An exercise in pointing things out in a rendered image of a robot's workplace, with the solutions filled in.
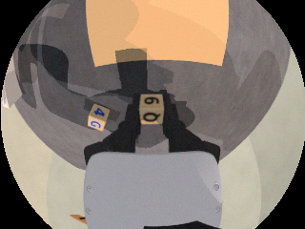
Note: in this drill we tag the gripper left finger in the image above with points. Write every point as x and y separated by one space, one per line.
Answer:
123 139

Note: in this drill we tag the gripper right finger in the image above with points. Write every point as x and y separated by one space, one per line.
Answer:
182 139

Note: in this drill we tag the tan block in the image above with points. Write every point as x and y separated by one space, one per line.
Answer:
151 108
98 117

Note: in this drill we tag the orange flat mat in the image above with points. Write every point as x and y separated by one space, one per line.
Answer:
131 30

